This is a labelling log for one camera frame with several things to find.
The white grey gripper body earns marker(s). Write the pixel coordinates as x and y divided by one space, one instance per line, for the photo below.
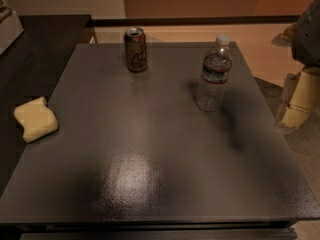
307 37

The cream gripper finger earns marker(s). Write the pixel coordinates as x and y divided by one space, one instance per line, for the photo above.
305 99
289 87

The clear plastic water bottle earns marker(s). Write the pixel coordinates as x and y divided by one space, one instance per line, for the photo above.
216 66

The orange soda can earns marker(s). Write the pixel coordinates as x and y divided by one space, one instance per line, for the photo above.
135 49

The yellow sponge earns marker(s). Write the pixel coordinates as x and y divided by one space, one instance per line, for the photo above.
36 119

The white box at left edge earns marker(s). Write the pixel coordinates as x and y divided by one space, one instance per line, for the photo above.
10 29

